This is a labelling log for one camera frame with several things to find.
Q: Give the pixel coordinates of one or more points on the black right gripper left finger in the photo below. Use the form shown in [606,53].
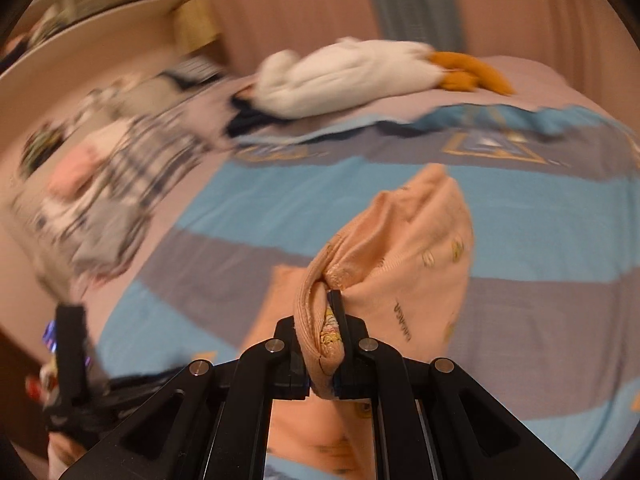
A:
[208,422]

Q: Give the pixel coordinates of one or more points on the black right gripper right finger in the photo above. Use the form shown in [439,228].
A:
[433,420]

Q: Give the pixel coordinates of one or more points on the pink cartoon print garment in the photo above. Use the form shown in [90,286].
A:
[402,266]

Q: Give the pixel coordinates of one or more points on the grey clothing pile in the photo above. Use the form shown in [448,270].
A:
[87,240]

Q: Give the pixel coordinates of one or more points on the dark folded clothing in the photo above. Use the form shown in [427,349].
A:
[248,119]

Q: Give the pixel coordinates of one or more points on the person's left hand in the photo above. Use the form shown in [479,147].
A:
[63,452]

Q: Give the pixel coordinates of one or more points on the plaid grey pillow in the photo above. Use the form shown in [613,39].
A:
[137,160]

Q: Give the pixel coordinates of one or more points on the blue grey patterned bed sheet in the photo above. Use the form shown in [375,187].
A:
[506,239]

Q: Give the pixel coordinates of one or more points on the striped dark cushion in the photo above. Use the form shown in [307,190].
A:
[193,72]

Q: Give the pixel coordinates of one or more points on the white plush goose toy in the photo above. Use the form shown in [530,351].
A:
[353,72]

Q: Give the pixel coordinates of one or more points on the yellow tassel hanging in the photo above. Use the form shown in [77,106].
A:
[196,29]

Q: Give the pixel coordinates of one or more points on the grey blue curtain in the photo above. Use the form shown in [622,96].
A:
[435,22]

